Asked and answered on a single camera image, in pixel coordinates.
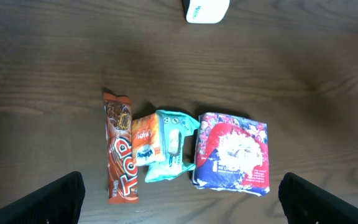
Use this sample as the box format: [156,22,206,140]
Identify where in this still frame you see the orange Top chocolate bar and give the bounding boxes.
[103,93,139,203]

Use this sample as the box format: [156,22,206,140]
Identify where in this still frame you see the teal white snack packet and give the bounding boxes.
[145,110,200,183]

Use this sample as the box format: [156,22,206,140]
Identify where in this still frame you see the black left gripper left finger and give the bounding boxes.
[0,171,85,224]

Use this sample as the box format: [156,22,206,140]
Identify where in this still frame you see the red blue snack packet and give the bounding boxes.
[192,112,270,196]

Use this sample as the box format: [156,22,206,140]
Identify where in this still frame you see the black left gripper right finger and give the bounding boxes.
[278,172,358,224]

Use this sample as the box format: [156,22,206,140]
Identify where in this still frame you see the small orange snack packet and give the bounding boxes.
[132,113,165,166]

